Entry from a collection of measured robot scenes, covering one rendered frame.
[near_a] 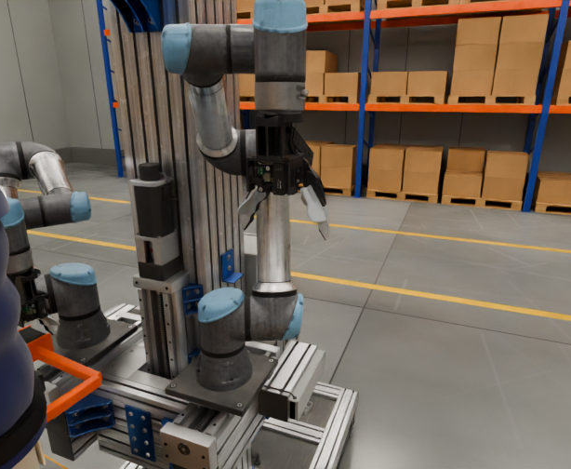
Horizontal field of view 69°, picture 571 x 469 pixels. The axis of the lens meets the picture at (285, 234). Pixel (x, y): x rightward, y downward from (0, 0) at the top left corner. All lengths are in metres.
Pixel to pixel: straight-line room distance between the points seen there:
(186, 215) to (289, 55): 0.69
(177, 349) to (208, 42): 0.90
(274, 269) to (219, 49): 0.54
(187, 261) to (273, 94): 0.74
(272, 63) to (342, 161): 7.13
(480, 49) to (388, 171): 2.26
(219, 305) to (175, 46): 0.59
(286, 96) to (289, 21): 0.10
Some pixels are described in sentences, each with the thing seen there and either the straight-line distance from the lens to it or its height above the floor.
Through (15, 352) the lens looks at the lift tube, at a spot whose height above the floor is 1.40.
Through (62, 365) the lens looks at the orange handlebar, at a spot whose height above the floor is 1.19.
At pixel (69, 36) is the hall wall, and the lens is 12.80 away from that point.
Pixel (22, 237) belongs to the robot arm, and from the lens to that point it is 1.05.
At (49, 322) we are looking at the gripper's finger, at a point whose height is 1.22.
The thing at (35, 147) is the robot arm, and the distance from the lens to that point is 1.49.
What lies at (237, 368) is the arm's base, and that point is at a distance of 1.12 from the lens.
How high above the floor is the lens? 1.75
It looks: 18 degrees down
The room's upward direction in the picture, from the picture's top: straight up
